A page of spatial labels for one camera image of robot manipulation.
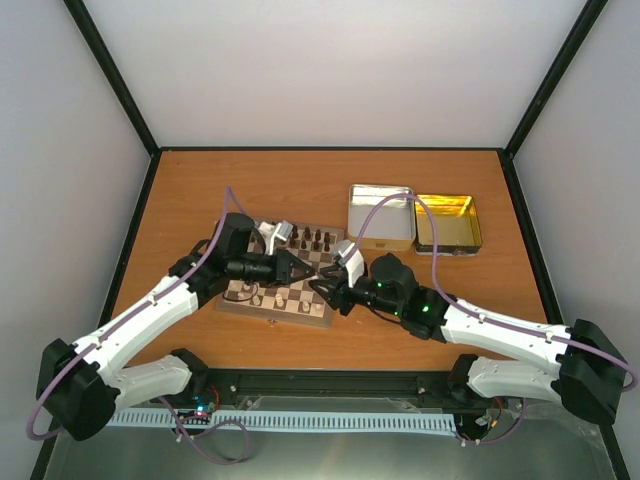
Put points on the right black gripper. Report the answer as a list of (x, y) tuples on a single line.
[(337, 297)]

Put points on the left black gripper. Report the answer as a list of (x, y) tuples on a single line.
[(282, 269)]

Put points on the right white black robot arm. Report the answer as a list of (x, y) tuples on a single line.
[(429, 314)]

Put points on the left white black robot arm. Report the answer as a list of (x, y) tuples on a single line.
[(84, 383)]

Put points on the wooden chess board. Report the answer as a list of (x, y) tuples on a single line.
[(310, 251)]

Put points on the silver open tin box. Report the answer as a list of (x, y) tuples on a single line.
[(392, 227)]

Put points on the gold tin lid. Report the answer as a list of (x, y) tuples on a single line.
[(457, 225)]

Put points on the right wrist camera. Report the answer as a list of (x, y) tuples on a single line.
[(349, 257)]

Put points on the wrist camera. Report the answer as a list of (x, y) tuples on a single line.
[(280, 232), (349, 257)]

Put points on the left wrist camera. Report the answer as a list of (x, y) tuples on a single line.
[(280, 232)]

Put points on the black frame rail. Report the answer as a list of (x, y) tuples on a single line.
[(325, 385)]

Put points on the light blue cable duct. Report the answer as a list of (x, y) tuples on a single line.
[(325, 422)]

